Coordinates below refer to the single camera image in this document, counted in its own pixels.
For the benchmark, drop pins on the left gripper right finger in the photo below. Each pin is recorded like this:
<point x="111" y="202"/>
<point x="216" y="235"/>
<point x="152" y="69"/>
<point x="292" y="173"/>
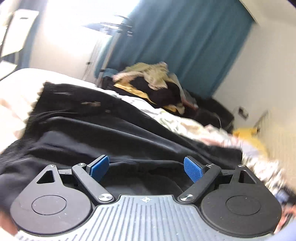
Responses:
<point x="201" y="175"/>

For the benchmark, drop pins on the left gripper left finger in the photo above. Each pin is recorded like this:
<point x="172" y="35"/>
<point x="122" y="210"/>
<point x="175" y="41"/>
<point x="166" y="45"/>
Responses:
<point x="88" y="177"/>

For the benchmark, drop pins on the black trousers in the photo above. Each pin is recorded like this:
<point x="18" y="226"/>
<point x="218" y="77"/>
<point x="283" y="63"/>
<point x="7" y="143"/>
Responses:
<point x="72" y="124"/>

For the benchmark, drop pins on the black clothes pile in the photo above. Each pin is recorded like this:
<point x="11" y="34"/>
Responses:
<point x="168" y="99"/>

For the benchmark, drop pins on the yellow plush toy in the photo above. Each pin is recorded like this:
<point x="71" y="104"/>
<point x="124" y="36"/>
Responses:
<point x="250" y="136"/>

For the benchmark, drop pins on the black armchair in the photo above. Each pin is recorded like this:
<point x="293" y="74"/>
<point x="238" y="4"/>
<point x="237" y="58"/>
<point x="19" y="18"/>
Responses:
<point x="211" y="112"/>

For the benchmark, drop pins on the pastel pink bed sheet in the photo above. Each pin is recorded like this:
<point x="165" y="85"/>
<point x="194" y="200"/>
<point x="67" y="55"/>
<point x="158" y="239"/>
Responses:
<point x="21" y="91"/>

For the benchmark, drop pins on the teal curtain right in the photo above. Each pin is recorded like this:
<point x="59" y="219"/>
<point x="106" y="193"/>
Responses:
<point x="199" y="40"/>

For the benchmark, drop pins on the garment steamer stand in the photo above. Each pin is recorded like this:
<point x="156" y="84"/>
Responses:
<point x="109" y="32"/>

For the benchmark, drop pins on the wall power socket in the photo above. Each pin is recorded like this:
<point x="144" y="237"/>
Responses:
<point x="243" y="113"/>

